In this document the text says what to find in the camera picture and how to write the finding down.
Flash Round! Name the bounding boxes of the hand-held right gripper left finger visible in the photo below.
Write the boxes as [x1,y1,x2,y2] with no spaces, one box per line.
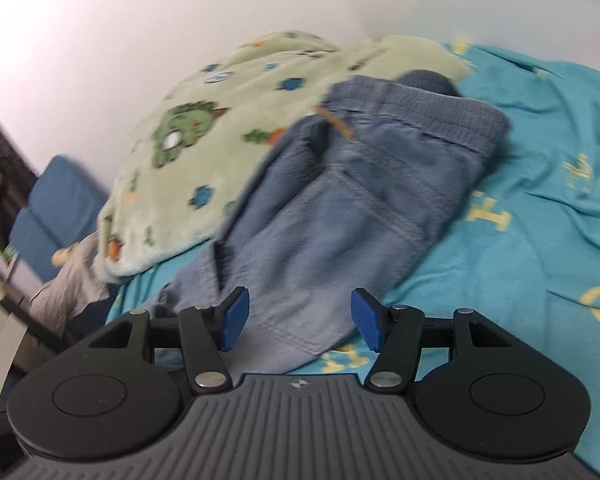
[88,286,251,395]

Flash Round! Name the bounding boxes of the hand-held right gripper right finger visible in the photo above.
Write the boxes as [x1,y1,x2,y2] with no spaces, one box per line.
[350,288,513,392]

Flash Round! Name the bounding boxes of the blue denim pants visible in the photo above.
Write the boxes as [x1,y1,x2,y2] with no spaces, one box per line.
[145,69,512,374]

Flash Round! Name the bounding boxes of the grey cloth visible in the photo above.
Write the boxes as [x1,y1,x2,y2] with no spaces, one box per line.
[29,232,117,333]

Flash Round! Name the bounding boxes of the green dinosaur print blanket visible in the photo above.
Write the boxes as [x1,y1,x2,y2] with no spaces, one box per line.
[96,31,467,282]

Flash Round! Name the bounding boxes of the turquoise bed sheet yellow print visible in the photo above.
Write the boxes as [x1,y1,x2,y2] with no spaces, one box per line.
[105,42,600,478]

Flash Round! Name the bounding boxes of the blue cushion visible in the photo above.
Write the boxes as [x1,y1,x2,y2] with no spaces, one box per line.
[9,155,109,282]

